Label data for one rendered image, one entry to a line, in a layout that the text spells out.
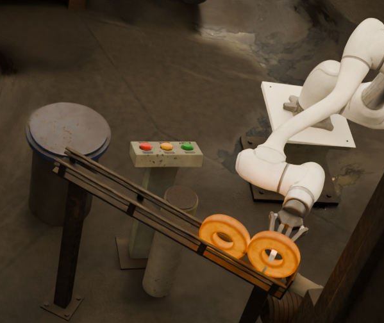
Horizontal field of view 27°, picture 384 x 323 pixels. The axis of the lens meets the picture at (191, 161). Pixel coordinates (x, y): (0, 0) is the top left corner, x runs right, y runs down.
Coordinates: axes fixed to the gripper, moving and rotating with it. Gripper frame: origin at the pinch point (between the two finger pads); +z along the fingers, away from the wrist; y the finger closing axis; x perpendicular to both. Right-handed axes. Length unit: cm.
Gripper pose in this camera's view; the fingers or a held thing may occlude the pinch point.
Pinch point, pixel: (275, 250)
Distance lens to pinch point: 239.0
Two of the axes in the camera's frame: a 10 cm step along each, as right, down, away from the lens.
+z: -3.9, 5.6, -7.3
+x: 2.1, -7.2, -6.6
